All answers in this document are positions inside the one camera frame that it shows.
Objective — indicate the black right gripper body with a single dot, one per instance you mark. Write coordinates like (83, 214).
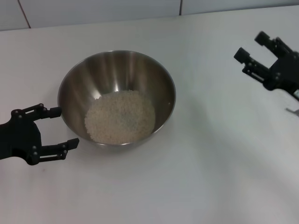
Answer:
(285, 72)

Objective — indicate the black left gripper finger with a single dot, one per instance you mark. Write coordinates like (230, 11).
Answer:
(46, 112)
(58, 150)

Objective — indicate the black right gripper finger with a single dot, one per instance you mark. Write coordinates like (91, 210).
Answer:
(276, 45)
(254, 66)

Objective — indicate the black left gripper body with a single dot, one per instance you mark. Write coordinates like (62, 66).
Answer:
(21, 137)

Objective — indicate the large stainless steel bowl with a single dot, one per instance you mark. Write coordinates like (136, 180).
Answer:
(93, 77)

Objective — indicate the white rice grains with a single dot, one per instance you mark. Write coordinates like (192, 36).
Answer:
(121, 116)

